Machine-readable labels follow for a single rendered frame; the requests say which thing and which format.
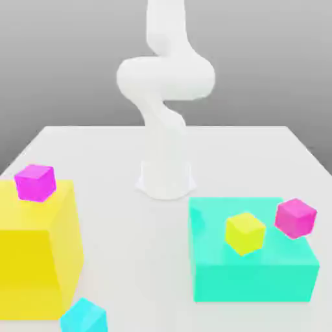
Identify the large yellow box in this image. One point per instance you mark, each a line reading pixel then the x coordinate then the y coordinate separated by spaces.
pixel 28 264

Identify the small pink cube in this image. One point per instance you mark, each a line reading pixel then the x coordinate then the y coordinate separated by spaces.
pixel 295 219

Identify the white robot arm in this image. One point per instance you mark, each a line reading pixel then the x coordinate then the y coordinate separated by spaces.
pixel 166 77

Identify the small magenta cube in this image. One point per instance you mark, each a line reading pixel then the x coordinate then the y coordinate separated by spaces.
pixel 35 184

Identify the small yellow cube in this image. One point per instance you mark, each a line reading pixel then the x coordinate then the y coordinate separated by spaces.
pixel 245 233

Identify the large turquoise box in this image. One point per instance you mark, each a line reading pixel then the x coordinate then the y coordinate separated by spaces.
pixel 254 280

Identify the small cyan cube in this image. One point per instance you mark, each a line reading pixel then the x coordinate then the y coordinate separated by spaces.
pixel 84 317

